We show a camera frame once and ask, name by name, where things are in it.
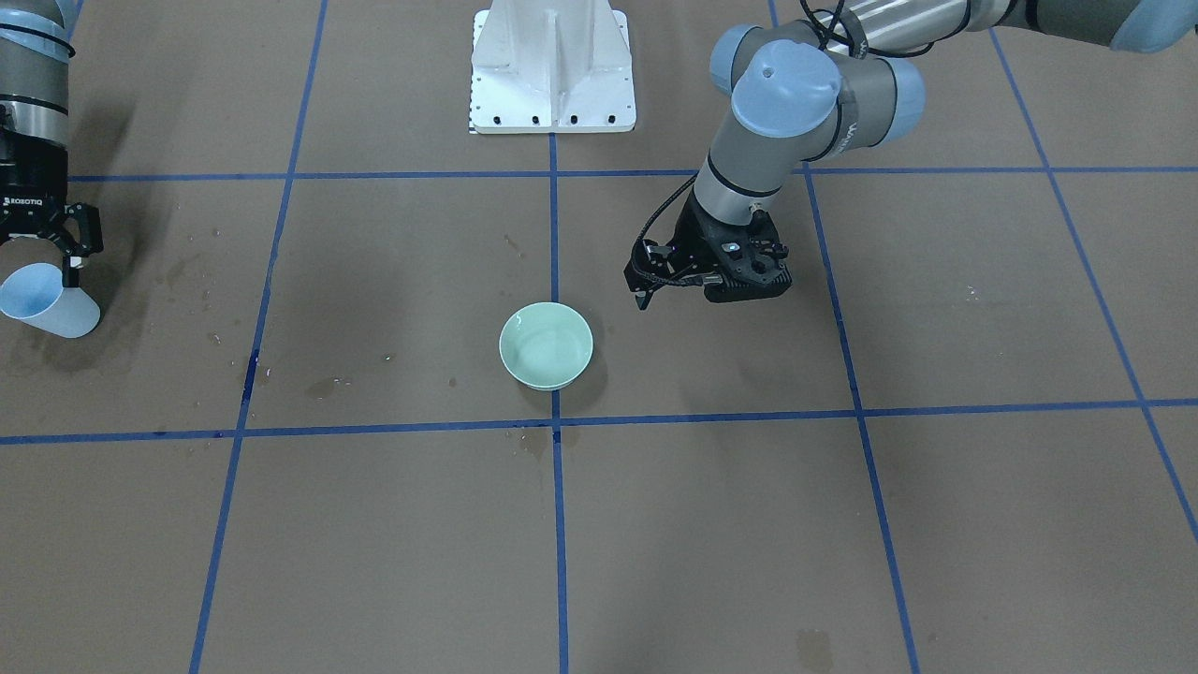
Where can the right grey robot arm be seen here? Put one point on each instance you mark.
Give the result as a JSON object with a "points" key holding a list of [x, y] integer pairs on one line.
{"points": [[36, 53]]}

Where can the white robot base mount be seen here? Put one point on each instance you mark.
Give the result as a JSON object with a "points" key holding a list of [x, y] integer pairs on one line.
{"points": [[551, 67]]}

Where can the light blue plastic cup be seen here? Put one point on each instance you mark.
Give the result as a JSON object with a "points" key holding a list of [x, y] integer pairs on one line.
{"points": [[35, 295]]}

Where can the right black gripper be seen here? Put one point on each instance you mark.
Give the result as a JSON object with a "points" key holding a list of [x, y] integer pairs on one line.
{"points": [[28, 185]]}

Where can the brown paper table cover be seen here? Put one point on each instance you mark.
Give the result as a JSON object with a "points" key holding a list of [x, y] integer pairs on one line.
{"points": [[963, 442]]}

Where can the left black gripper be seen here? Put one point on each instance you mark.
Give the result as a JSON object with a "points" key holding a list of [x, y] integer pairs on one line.
{"points": [[690, 227]]}

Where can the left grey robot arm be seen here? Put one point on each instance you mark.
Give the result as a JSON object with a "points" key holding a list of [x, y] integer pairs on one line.
{"points": [[839, 78]]}

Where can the light green bowl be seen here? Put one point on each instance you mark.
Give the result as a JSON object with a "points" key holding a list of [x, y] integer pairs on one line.
{"points": [[546, 345]]}

